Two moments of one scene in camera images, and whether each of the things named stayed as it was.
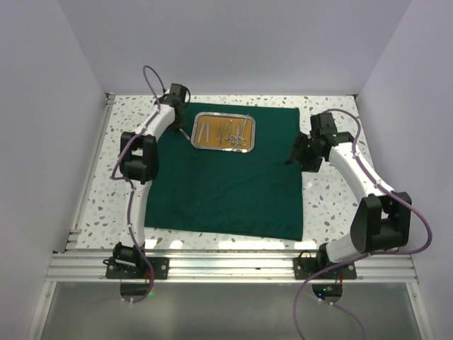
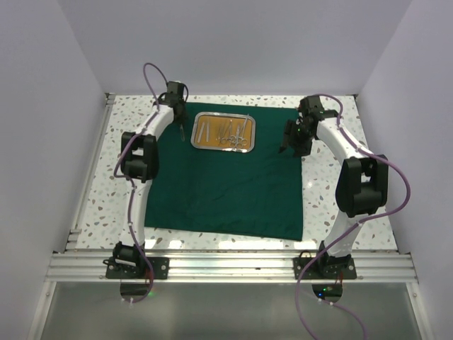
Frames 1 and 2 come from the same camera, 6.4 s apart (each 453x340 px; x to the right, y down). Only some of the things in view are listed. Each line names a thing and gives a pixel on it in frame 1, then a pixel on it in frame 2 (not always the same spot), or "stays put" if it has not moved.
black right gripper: [301, 141] to [301, 149]
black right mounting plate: [306, 267] stays put
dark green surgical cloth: [257, 194] stays put
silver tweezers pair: [201, 132] stays put
